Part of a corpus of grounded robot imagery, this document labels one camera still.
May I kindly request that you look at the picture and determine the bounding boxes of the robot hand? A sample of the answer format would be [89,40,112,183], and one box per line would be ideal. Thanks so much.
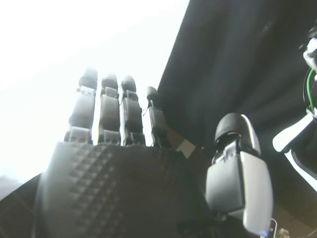
[31,66,274,238]

